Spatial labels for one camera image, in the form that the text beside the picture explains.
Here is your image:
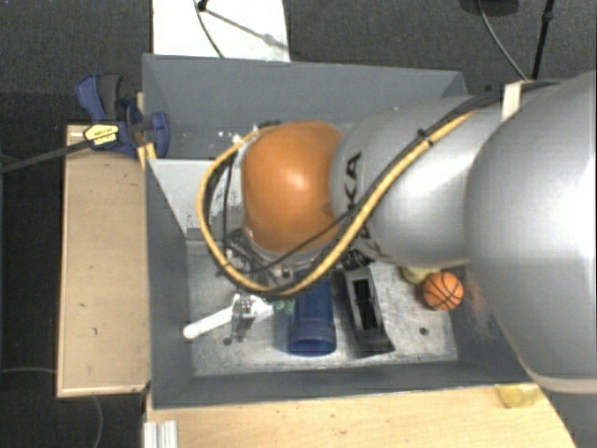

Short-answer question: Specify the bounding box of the blue plastic cup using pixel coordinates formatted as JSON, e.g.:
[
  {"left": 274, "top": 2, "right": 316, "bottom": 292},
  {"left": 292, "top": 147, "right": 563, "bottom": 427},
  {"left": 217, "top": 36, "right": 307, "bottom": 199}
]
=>
[{"left": 285, "top": 278, "right": 338, "bottom": 357}]

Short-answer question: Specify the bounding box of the pale wood board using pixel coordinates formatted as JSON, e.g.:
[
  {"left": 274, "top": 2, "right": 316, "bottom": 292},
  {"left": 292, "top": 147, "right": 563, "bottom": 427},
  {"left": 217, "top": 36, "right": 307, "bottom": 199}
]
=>
[{"left": 56, "top": 123, "right": 153, "bottom": 399}]

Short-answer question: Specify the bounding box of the grey metal bin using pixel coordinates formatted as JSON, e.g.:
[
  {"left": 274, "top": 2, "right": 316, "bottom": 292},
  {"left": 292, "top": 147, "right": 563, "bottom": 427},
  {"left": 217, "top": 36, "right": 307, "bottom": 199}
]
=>
[{"left": 141, "top": 52, "right": 531, "bottom": 409}]

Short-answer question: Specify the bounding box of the black rectangular box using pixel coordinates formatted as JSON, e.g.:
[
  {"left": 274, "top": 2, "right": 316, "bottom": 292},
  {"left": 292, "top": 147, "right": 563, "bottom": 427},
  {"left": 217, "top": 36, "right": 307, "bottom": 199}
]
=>
[{"left": 343, "top": 267, "right": 396, "bottom": 357}]

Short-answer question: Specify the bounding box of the black cylinder on white bracket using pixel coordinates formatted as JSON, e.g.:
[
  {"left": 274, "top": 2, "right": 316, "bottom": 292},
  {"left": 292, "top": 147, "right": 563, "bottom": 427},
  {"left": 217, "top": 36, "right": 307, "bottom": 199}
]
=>
[{"left": 342, "top": 248, "right": 376, "bottom": 271}]

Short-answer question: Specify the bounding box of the pale yellow round thing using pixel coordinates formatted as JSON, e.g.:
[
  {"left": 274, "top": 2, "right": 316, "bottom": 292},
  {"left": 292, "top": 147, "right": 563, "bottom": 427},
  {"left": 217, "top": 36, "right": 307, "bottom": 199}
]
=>
[{"left": 399, "top": 264, "right": 433, "bottom": 286}]

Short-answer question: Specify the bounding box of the white plastic stick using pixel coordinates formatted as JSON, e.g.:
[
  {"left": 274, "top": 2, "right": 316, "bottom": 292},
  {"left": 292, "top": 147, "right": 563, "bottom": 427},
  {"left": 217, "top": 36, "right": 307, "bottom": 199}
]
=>
[{"left": 182, "top": 295, "right": 276, "bottom": 342}]

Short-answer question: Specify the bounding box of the orange toy basketball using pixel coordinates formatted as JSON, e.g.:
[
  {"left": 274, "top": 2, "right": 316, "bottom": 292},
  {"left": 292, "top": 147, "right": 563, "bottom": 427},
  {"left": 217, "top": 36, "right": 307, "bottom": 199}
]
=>
[{"left": 423, "top": 271, "right": 465, "bottom": 312}]

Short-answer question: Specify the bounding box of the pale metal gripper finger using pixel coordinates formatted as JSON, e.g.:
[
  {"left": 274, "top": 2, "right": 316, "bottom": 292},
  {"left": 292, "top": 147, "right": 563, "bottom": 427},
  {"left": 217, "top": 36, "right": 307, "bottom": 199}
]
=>
[
  {"left": 243, "top": 297, "right": 259, "bottom": 333},
  {"left": 229, "top": 297, "right": 245, "bottom": 344}
]

